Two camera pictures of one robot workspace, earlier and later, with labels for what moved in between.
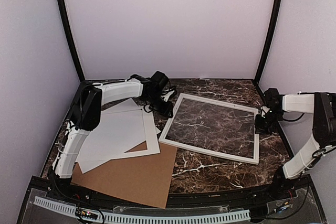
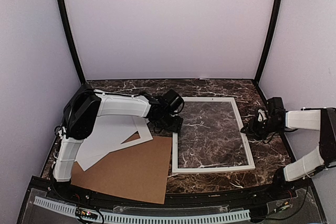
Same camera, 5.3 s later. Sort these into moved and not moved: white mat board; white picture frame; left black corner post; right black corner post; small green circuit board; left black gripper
Moved: left black gripper; white picture frame; white mat board
Not moved: right black corner post; small green circuit board; left black corner post
